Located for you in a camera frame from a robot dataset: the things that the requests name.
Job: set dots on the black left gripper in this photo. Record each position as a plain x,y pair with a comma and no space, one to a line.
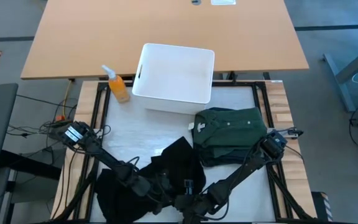
162,189

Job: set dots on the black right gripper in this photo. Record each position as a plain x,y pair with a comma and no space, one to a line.
194,208

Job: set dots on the black knit garment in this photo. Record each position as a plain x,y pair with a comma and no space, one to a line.
179,161

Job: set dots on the dark zippered trousers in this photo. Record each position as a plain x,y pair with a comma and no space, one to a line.
219,157

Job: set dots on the dark green garment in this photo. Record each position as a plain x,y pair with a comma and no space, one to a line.
228,130

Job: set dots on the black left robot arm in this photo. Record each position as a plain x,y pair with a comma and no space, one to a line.
104,155

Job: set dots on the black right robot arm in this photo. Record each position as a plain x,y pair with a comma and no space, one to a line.
244,168

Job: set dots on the white plastic laundry basket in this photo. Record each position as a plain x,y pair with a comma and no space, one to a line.
176,74

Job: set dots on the small white paper tag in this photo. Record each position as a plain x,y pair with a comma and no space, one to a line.
191,125

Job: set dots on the orange spray bottle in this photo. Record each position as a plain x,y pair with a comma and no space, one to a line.
119,88

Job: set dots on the black hazard-striped box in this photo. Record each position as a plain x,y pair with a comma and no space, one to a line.
319,207

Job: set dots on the light brown wooden desk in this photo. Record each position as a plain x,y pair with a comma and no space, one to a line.
73,37

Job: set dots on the white desk outlet plate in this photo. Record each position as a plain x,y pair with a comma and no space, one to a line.
222,2

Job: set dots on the grey metal desk leg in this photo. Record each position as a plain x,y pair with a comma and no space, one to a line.
353,65

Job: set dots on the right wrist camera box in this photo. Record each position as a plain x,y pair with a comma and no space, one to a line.
189,186

